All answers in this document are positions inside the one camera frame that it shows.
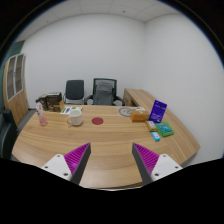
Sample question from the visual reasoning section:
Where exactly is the white green paper leaflet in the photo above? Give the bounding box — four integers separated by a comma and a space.
60, 106, 83, 115

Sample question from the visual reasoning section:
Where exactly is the wooden side desk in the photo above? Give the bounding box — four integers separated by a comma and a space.
123, 88, 155, 111

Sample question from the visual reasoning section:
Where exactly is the clear plastic water bottle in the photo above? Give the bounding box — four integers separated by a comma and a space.
36, 102, 47, 126

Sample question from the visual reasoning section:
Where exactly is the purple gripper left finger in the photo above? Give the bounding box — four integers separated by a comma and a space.
41, 142, 92, 186

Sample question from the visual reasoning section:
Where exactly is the grey mesh office chair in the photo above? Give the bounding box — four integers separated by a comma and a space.
84, 78, 125, 106

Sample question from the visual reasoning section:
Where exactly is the small blue box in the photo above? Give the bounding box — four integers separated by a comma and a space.
151, 132, 160, 142

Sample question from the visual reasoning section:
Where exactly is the wooden glass-door cabinet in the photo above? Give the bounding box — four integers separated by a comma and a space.
3, 54, 28, 124

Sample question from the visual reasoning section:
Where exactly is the round patterned plate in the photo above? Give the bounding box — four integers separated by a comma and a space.
117, 106, 144, 117

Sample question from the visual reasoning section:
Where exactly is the white ceramic mug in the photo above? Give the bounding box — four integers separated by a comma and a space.
67, 109, 83, 126

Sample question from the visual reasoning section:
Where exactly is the black office chair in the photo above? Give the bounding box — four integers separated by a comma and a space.
64, 80, 85, 104

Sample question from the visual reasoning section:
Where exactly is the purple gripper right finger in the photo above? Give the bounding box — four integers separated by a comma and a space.
131, 142, 184, 186

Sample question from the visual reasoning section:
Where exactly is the brown cardboard boxes stack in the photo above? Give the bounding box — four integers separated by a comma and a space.
37, 92, 64, 112

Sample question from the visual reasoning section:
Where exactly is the blue standing sign card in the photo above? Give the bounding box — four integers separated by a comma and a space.
149, 100, 167, 123

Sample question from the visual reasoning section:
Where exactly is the red round coaster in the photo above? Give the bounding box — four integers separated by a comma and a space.
92, 117, 104, 125

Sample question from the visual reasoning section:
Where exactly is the small brown box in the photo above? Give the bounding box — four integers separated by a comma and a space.
146, 121, 157, 132

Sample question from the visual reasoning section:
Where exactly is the black chair at left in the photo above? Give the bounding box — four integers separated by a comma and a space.
0, 109, 18, 160

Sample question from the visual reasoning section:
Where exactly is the green flat box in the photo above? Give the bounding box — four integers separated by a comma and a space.
156, 122, 174, 137

